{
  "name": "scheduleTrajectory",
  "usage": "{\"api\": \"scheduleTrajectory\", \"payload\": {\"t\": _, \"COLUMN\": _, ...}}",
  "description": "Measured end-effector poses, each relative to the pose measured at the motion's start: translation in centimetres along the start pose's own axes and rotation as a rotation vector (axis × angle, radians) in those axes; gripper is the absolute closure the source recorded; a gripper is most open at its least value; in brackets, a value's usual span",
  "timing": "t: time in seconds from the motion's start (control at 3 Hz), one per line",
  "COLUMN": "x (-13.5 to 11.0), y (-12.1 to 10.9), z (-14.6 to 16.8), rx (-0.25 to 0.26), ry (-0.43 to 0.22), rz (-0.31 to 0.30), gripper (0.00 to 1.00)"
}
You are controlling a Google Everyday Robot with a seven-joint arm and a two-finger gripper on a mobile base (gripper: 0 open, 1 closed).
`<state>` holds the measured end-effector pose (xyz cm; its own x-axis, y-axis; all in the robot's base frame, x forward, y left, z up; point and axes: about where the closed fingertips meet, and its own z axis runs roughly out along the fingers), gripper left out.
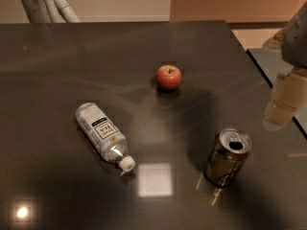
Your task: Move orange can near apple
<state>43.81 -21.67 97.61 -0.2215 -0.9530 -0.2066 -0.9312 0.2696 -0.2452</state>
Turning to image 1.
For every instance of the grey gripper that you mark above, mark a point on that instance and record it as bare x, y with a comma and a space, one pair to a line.
295, 43

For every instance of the orange-brown soda can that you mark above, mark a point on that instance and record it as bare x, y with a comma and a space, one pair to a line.
230, 151

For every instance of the red apple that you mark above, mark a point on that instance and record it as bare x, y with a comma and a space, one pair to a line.
168, 77

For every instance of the clear plastic water bottle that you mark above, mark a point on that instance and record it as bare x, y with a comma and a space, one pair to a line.
106, 137

